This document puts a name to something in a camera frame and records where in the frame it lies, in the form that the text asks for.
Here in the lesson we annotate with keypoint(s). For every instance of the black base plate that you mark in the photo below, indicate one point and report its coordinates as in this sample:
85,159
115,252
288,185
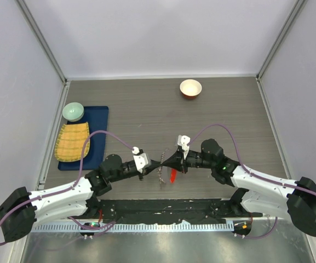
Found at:
165,211

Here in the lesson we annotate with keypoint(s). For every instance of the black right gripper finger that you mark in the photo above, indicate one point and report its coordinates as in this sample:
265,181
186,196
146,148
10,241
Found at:
171,160
169,164

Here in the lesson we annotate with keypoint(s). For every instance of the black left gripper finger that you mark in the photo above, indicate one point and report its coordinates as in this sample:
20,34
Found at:
151,168
155,163

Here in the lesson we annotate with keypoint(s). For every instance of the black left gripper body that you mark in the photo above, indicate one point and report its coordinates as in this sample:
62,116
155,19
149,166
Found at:
127,171

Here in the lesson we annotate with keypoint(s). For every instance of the pale green bowl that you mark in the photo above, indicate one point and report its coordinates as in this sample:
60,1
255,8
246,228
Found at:
73,111

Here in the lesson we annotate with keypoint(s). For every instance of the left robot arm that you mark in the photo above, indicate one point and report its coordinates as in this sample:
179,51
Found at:
24,210

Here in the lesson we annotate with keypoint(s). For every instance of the white slotted cable duct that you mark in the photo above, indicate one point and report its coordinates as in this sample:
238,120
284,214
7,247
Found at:
184,226

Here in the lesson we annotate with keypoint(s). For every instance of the red plastic handle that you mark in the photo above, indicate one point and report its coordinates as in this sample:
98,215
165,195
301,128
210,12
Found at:
173,175

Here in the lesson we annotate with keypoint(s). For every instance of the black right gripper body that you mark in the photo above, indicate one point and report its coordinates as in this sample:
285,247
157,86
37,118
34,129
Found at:
190,161

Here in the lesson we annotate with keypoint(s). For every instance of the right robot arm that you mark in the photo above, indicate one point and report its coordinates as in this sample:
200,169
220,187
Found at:
292,200

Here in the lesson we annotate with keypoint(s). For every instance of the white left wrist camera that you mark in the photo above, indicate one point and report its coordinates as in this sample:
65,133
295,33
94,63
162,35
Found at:
141,159

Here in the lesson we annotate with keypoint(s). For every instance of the yellow woven plate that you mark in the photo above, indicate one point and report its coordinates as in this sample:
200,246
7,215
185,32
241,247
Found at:
70,141

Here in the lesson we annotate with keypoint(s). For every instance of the blue tray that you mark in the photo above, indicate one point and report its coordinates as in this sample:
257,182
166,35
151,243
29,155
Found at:
97,118

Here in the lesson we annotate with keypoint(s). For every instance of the red white bowl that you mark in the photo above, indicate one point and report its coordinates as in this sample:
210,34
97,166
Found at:
190,89

